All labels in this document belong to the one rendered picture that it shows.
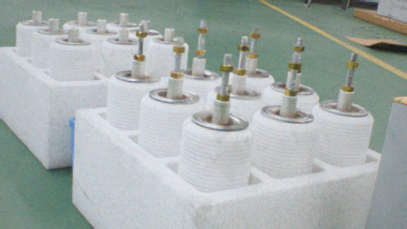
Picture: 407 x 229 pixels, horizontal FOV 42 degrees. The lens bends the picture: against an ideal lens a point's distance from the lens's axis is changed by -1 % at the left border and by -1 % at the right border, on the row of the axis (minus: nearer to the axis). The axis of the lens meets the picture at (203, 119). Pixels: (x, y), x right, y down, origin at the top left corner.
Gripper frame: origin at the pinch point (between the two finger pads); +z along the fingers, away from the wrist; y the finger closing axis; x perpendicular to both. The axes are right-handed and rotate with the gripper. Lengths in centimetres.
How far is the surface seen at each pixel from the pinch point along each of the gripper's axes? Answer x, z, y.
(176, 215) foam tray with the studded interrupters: 58, 10, 42
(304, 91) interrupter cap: 33.0, 5.1, 16.7
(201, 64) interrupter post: 24.5, 5.0, 33.0
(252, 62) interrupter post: 20.5, 5.8, 22.3
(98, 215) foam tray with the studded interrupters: 39, 26, 50
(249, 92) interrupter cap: 34.7, 4.8, 27.2
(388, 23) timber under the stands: -300, 103, -221
